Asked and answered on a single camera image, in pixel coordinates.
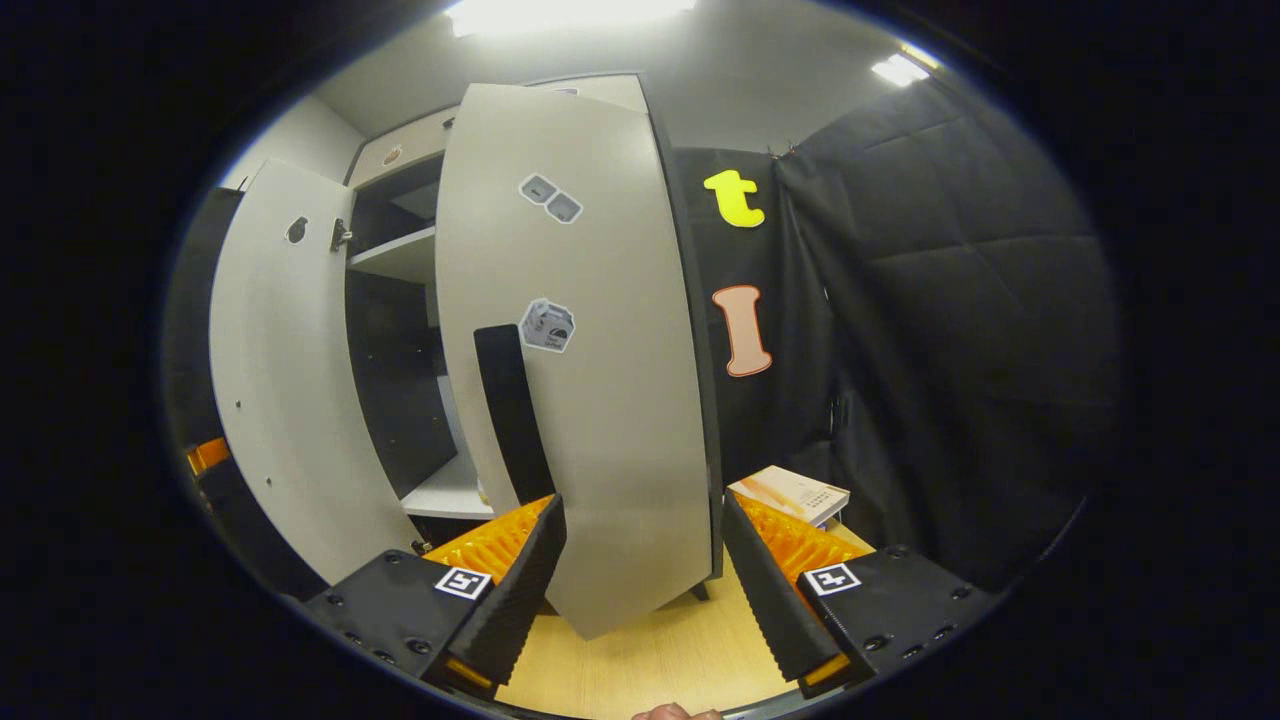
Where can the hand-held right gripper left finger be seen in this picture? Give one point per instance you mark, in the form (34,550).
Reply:
(515,590)

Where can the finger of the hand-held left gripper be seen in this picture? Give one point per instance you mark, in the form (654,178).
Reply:
(208,455)

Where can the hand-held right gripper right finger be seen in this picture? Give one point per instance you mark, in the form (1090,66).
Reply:
(765,590)

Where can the white shoe cabinet door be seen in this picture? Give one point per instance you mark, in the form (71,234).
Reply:
(290,400)
(620,400)

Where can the white shoe cabinet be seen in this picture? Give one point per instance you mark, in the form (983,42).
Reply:
(400,370)

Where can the metal door hinge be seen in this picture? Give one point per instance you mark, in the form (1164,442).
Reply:
(340,234)

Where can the white cabinet shelf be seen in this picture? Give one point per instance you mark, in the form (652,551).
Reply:
(400,255)

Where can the white flat box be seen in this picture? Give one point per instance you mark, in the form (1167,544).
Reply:
(790,492)

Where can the ceiling light panel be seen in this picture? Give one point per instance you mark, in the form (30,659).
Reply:
(900,68)
(570,15)

